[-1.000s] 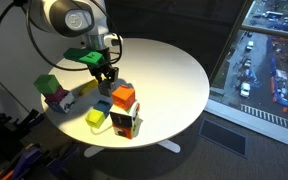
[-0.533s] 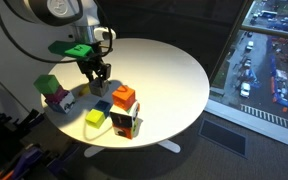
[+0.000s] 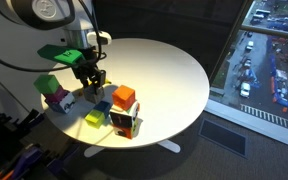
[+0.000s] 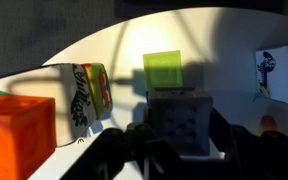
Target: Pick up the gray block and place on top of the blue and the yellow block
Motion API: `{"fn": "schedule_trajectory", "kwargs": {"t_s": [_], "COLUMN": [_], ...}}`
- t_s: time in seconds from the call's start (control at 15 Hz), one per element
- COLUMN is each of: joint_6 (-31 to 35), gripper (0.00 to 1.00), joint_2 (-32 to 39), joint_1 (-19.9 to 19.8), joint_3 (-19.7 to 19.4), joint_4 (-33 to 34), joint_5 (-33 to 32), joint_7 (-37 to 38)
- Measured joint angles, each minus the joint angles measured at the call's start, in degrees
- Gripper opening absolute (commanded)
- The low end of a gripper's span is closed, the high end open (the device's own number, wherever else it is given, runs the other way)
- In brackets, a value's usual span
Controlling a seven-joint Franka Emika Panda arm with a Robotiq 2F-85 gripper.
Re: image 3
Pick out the yellow-green block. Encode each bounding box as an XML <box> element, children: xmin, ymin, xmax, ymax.
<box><xmin>84</xmin><ymin>109</ymin><xmax>106</xmax><ymax>130</ymax></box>

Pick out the dark floor vent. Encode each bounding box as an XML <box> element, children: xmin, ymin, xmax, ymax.
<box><xmin>197</xmin><ymin>117</ymin><xmax>248</xmax><ymax>158</ymax></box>

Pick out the green block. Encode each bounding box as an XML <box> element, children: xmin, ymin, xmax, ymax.
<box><xmin>33</xmin><ymin>74</ymin><xmax>62</xmax><ymax>95</ymax></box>

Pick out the window frame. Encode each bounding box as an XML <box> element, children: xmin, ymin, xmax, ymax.
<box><xmin>204</xmin><ymin>0</ymin><xmax>288</xmax><ymax>152</ymax></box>

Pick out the orange block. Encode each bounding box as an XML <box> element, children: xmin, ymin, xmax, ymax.
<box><xmin>111</xmin><ymin>84</ymin><xmax>137</xmax><ymax>111</ymax></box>

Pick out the white van outside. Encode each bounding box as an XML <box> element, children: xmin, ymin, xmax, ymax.
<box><xmin>239</xmin><ymin>81</ymin><xmax>252</xmax><ymax>99</ymax></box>

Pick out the black clamp stand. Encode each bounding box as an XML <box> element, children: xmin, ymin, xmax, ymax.
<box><xmin>0</xmin><ymin>105</ymin><xmax>52</xmax><ymax>158</ymax></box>

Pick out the white cube with black print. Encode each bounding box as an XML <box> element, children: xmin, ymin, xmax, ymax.
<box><xmin>109</xmin><ymin>100</ymin><xmax>141</xmax><ymax>129</ymax></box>

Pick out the white table base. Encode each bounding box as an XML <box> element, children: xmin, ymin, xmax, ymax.
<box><xmin>83</xmin><ymin>139</ymin><xmax>182</xmax><ymax>159</ymax></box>

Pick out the multicolour printed cube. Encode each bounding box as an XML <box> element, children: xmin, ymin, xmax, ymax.
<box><xmin>112</xmin><ymin>118</ymin><xmax>143</xmax><ymax>140</ymax></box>

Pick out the magenta block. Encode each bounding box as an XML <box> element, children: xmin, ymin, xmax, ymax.
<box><xmin>44</xmin><ymin>85</ymin><xmax>70</xmax><ymax>104</ymax></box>

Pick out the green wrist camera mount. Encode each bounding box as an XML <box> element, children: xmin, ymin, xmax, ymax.
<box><xmin>36</xmin><ymin>43</ymin><xmax>86</xmax><ymax>65</ymax></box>

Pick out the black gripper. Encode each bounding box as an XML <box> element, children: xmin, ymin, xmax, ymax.
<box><xmin>71</xmin><ymin>46</ymin><xmax>106</xmax><ymax>92</ymax></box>

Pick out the purple clamp with orange handle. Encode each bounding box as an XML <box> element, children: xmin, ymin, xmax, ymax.
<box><xmin>0</xmin><ymin>145</ymin><xmax>46</xmax><ymax>180</ymax></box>

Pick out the white blue patterned block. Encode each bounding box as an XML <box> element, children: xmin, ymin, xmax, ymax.
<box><xmin>46</xmin><ymin>92</ymin><xmax>77</xmax><ymax>115</ymax></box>

